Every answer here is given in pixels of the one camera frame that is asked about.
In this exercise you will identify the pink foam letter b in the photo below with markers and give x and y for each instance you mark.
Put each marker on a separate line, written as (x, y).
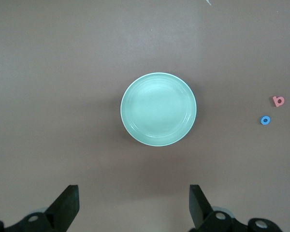
(278, 101)

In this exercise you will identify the blue foam letter o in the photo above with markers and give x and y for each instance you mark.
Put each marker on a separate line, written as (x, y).
(262, 120)

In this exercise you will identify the green plate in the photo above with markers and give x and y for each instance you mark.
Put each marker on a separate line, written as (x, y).
(158, 109)

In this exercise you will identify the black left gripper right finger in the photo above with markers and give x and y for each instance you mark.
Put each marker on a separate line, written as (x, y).
(198, 205)

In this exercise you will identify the brown table cover sheet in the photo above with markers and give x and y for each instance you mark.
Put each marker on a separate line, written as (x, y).
(62, 72)

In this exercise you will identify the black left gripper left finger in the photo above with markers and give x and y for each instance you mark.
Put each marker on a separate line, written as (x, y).
(67, 205)

